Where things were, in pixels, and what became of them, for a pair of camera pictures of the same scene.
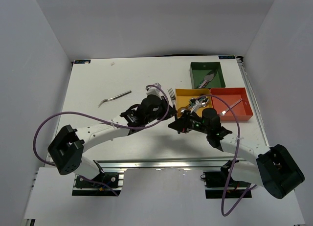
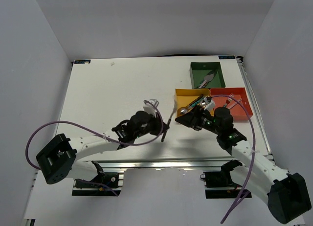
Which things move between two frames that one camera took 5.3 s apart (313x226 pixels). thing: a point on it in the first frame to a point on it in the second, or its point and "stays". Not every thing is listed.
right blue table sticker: [227, 57] stays
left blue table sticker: [82, 61] stays
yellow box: [183, 97] stays
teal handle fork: [172, 96] to [230, 98]
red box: [237, 99] stays
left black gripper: [172, 111] to [159, 126]
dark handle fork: [118, 96] to [167, 125]
